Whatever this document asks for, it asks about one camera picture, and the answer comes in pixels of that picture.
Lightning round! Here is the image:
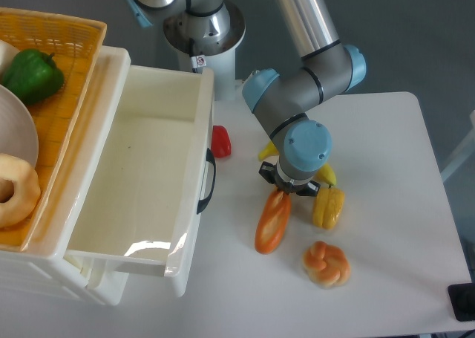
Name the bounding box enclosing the white plastic drawer cabinet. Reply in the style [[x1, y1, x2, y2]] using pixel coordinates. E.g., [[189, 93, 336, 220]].
[[1, 46, 131, 305]]

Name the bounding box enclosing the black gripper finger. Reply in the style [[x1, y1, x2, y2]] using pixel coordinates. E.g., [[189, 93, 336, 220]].
[[258, 161, 276, 185], [296, 181, 321, 197]]

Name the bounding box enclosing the beige ring doughnut bread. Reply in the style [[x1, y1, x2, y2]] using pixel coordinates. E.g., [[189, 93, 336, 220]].
[[1, 153, 41, 228]]

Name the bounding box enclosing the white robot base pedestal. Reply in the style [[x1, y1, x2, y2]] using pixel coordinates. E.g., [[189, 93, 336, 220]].
[[163, 0, 246, 100]]

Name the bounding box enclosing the black device at table edge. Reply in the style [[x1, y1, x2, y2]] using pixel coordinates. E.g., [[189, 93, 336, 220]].
[[448, 283, 474, 322]]

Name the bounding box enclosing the round knotted bread bun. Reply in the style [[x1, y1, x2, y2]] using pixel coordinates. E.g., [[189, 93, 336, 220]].
[[302, 241, 351, 288]]

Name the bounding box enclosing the long orange baguette bread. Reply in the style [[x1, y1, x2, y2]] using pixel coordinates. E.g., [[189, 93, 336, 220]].
[[255, 189, 292, 255]]

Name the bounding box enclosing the yellow banana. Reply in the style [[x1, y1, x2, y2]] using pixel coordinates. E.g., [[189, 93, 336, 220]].
[[258, 141, 337, 186]]

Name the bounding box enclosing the yellow bell pepper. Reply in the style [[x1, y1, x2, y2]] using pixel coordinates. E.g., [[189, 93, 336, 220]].
[[312, 186, 345, 230]]

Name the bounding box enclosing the white plastic drawer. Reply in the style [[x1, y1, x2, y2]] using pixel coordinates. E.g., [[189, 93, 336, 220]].
[[67, 66, 214, 296]]

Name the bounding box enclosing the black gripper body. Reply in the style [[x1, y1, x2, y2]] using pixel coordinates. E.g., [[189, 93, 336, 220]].
[[275, 165, 311, 194]]

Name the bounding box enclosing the beige round plate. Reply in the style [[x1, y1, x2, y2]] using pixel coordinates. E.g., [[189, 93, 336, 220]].
[[0, 86, 39, 167]]

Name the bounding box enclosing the yellow woven plastic basket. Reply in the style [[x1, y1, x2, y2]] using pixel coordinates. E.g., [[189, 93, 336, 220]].
[[1, 7, 107, 252]]

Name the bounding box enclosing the green bell pepper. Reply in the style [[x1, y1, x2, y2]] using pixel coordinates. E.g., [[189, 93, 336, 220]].
[[1, 48, 65, 105]]

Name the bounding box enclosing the black drawer handle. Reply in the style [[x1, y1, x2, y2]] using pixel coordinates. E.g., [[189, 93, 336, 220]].
[[197, 149, 217, 215]]

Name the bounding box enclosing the red bell pepper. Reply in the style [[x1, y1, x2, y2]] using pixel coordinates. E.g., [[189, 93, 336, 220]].
[[211, 125, 232, 158]]

